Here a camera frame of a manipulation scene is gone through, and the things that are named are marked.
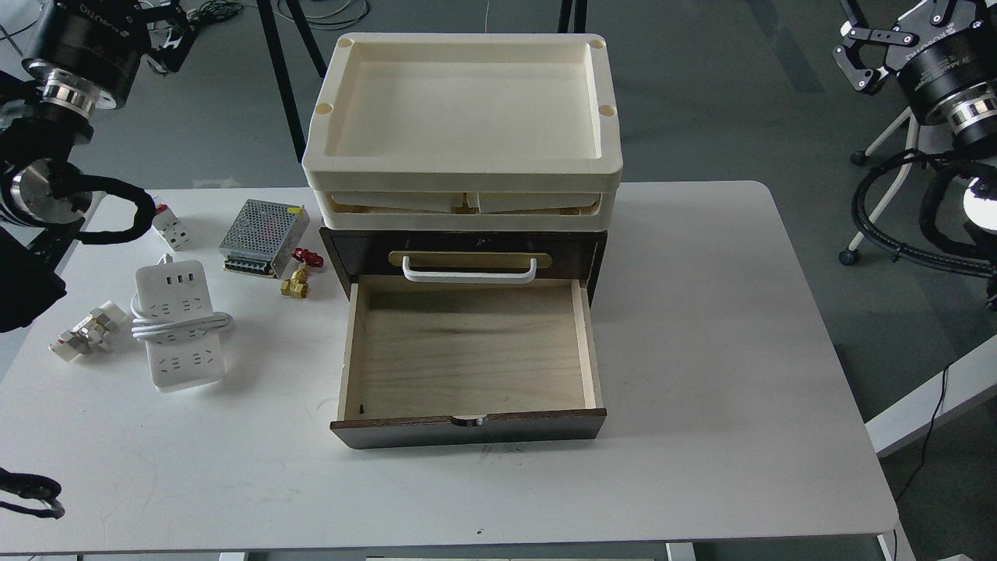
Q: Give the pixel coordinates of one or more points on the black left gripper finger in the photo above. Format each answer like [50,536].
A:
[166,54]

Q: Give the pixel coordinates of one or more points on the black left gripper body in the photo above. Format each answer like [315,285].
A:
[100,41]

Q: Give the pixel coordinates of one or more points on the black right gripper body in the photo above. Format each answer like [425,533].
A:
[950,81]

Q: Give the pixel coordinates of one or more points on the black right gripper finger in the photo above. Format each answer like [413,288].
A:
[867,55]

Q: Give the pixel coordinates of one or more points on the white power strip with cable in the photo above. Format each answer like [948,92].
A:
[175,319]

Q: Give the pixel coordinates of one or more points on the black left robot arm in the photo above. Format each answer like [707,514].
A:
[41,189]

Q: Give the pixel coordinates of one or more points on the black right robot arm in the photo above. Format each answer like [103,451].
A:
[957,212]

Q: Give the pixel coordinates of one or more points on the white red circuit breaker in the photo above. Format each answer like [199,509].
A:
[170,228]

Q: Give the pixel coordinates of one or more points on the metal mesh power supply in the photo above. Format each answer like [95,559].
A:
[262,238]

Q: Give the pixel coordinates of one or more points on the cream plastic stacked tray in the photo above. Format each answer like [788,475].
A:
[466,132]

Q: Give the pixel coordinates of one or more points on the white metal pipe fitting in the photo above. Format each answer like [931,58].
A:
[92,333]

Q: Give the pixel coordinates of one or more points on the open wooden drawer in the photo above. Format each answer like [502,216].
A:
[444,364]

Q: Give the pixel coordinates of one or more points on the black table leg frame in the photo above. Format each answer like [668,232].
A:
[279,65]

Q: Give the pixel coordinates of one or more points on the brass valve red handle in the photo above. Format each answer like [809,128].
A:
[297,285]

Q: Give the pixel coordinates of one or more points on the white drawer handle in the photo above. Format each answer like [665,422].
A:
[468,277]

